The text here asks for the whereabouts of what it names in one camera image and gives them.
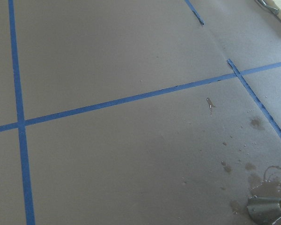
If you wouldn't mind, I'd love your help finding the steel double jigger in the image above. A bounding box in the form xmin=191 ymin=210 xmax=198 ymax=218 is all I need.
xmin=247 ymin=195 xmax=281 ymax=225

